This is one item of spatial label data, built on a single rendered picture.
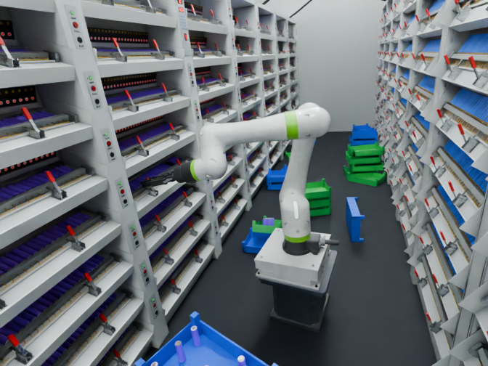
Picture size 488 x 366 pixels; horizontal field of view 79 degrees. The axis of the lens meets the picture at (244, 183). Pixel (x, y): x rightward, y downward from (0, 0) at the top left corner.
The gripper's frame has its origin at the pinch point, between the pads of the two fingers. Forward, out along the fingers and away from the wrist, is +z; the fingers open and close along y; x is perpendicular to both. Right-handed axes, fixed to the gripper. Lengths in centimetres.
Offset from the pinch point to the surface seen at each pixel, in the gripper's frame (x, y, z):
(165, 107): 29.0, 19.8, -9.5
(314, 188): -71, 132, -43
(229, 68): 42, 115, -10
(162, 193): -7.7, 3.2, -1.2
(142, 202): -6.5, -8.5, 0.9
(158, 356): -32, -61, -34
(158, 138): 16.1, 18.7, 0.3
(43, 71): 47, -36, -14
